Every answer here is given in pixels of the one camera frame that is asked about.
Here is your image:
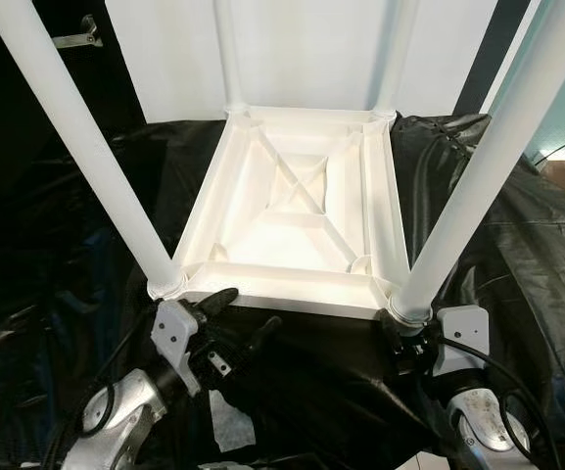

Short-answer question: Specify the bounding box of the black vertical wall strip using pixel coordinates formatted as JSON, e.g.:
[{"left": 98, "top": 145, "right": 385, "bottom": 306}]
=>
[{"left": 453, "top": 0, "right": 538, "bottom": 118}]

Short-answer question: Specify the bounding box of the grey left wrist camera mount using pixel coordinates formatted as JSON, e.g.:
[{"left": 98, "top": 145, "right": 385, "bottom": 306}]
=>
[{"left": 150, "top": 299, "right": 205, "bottom": 398}]

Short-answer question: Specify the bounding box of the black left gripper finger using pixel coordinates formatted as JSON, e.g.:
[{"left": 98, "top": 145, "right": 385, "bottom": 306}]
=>
[
  {"left": 192, "top": 287, "right": 239, "bottom": 316},
  {"left": 233, "top": 315, "right": 283, "bottom": 353}
]

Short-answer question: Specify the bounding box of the white plastic table leg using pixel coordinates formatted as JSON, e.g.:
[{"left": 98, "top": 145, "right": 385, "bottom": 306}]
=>
[
  {"left": 390, "top": 0, "right": 565, "bottom": 324},
  {"left": 213, "top": 0, "right": 249, "bottom": 117},
  {"left": 372, "top": 0, "right": 422, "bottom": 118},
  {"left": 0, "top": 0, "right": 190, "bottom": 300}
]

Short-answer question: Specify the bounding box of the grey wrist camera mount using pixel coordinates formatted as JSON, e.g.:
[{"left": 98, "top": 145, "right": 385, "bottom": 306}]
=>
[
  {"left": 150, "top": 299, "right": 205, "bottom": 398},
  {"left": 431, "top": 305, "right": 489, "bottom": 378}
]

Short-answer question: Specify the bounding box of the silver door handle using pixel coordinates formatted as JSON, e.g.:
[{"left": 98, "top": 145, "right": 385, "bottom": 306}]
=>
[{"left": 52, "top": 15, "right": 105, "bottom": 50}]

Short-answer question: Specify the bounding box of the black plastic cover sheet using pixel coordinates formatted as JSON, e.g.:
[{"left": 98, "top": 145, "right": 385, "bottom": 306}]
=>
[{"left": 0, "top": 113, "right": 565, "bottom": 466}]

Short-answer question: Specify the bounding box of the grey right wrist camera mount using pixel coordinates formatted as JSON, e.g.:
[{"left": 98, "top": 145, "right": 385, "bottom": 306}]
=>
[{"left": 431, "top": 305, "right": 489, "bottom": 378}]

